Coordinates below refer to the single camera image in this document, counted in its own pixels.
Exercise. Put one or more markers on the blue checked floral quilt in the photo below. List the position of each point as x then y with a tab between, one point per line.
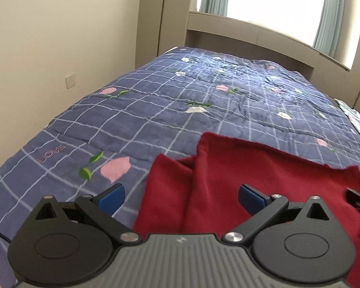
168	108

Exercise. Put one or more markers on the light blue patterned cloth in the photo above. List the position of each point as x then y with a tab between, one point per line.
358	120

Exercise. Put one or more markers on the window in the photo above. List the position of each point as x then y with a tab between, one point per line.
282	6

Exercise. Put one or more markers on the red long-sleeved shirt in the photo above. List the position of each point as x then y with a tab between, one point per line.
216	180

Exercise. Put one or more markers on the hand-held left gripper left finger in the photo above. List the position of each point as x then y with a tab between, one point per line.
112	198

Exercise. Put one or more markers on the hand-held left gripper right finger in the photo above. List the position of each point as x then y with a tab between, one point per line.
252	197

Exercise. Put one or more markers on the white wall socket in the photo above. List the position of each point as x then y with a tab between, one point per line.
71	80

